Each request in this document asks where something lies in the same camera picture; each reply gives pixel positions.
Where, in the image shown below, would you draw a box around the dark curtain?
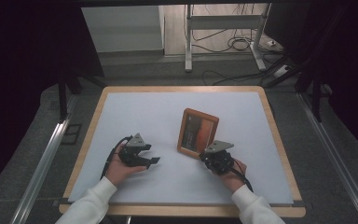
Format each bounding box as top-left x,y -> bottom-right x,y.
0,0 -> 104,200
265,0 -> 358,157

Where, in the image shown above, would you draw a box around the person's left hand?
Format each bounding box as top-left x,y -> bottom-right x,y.
105,151 -> 147,189

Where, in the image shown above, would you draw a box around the black metal stand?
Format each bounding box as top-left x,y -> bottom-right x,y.
57,70 -> 107,121
294,62 -> 325,123

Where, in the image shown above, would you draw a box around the white power strip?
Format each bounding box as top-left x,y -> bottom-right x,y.
273,63 -> 292,78

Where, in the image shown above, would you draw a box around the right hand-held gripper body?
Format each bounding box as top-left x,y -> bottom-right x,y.
200,139 -> 236,175

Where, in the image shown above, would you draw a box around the white panel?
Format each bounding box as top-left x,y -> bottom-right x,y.
81,6 -> 165,54

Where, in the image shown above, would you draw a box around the person's right hand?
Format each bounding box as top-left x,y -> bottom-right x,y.
218,158 -> 248,194

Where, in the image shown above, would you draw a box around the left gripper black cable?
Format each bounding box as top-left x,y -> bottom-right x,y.
100,135 -> 133,180

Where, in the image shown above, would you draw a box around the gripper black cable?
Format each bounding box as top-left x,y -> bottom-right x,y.
100,135 -> 133,180
229,158 -> 255,193

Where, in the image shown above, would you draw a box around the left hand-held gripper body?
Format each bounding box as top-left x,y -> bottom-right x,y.
117,133 -> 152,168

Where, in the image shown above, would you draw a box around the aluminium floor rail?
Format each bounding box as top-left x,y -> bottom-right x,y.
296,92 -> 358,224
10,119 -> 73,224

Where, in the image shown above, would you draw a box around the black floor cables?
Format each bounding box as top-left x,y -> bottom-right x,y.
191,3 -> 282,54

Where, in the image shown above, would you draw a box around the wooden photo frame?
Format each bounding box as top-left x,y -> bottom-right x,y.
176,107 -> 220,161

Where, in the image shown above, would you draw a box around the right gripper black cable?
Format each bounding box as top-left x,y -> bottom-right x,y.
229,158 -> 255,193

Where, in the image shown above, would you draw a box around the dark floor vent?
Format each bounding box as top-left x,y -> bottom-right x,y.
60,123 -> 83,146

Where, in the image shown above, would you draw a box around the white metal desk frame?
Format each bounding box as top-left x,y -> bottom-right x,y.
185,3 -> 273,73

